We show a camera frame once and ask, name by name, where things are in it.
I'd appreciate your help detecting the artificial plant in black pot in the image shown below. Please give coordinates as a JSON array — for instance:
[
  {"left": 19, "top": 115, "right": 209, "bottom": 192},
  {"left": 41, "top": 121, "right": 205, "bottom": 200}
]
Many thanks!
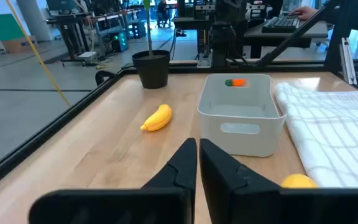
[{"left": 131, "top": 0, "right": 171, "bottom": 90}]

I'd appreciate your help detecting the yellow toy banana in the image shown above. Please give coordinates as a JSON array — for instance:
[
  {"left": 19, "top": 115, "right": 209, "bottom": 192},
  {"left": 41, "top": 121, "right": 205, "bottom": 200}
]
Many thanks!
[{"left": 140, "top": 103, "right": 173, "bottom": 132}]

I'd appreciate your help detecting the yellow toy lemon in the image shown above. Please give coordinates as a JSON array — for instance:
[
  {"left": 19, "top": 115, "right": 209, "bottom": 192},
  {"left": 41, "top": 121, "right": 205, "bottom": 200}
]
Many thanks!
[{"left": 280, "top": 173, "right": 318, "bottom": 189}]

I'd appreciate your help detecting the black table frame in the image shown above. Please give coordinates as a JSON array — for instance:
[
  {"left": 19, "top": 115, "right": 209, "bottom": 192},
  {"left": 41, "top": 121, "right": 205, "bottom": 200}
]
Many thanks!
[{"left": 0, "top": 0, "right": 358, "bottom": 197}]

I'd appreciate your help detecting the green panel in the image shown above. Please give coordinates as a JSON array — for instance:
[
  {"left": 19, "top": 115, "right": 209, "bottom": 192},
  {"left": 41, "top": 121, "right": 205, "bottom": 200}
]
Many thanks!
[{"left": 0, "top": 14, "right": 26, "bottom": 41}]

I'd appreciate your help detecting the cardboard box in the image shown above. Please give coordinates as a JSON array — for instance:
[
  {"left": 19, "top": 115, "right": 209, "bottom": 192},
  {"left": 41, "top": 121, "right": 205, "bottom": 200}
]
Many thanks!
[{"left": 1, "top": 35, "right": 39, "bottom": 54}]

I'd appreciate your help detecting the black workbench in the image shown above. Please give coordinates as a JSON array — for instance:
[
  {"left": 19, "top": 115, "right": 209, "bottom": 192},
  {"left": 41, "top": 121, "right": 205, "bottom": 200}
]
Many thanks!
[{"left": 46, "top": 14, "right": 96, "bottom": 63}]

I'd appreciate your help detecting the person's hand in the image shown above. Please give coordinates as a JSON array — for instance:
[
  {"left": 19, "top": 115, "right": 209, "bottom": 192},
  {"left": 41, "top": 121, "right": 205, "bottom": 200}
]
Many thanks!
[{"left": 289, "top": 6, "right": 319, "bottom": 21}]

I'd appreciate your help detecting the black arched bracket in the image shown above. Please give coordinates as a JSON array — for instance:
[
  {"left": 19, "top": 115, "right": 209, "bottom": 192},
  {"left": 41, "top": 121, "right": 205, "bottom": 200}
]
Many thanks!
[{"left": 94, "top": 70, "right": 117, "bottom": 87}]

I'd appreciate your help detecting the silver metal bracket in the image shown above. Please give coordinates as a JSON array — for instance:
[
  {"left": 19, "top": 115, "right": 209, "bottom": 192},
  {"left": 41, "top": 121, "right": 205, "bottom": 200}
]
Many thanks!
[{"left": 339, "top": 37, "right": 357, "bottom": 85}]

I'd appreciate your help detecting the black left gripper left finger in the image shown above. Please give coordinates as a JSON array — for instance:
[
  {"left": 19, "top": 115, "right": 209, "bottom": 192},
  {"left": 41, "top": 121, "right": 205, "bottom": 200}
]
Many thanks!
[{"left": 28, "top": 138, "right": 198, "bottom": 224}]

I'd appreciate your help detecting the grey desk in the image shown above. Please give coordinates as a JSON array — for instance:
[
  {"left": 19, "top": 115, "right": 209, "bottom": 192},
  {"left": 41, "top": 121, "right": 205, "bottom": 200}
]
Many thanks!
[{"left": 243, "top": 20, "right": 329, "bottom": 59}]

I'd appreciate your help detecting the white checked dish towel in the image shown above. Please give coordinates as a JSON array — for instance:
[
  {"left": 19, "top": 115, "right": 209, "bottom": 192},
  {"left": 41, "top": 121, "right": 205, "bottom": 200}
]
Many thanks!
[{"left": 274, "top": 82, "right": 358, "bottom": 189}]

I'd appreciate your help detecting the black keyboard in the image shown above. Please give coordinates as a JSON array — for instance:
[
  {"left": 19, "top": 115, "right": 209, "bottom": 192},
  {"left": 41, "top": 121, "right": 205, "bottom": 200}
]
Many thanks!
[{"left": 261, "top": 16, "right": 301, "bottom": 34}]

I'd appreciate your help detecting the white plastic bin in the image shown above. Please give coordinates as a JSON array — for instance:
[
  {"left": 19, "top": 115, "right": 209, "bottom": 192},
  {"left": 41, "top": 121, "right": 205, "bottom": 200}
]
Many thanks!
[{"left": 197, "top": 73, "right": 287, "bottom": 157}]

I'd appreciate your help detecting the yellow hanging cable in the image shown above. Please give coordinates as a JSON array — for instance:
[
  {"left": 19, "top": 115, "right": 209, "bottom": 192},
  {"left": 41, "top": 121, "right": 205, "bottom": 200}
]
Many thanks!
[{"left": 4, "top": 0, "right": 71, "bottom": 108}]

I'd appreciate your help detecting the computer tower with green lights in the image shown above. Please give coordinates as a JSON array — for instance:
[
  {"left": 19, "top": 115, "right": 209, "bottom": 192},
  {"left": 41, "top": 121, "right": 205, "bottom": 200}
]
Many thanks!
[{"left": 110, "top": 30, "right": 129, "bottom": 53}]

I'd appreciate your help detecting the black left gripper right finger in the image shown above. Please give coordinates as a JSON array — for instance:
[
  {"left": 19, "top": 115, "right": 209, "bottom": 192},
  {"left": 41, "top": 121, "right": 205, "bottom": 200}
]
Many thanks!
[{"left": 199, "top": 138, "right": 358, "bottom": 224}]

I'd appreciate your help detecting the orange toy carrot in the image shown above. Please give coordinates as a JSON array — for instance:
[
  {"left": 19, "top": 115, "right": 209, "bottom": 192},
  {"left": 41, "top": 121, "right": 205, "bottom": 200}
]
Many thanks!
[{"left": 224, "top": 78, "right": 247, "bottom": 88}]

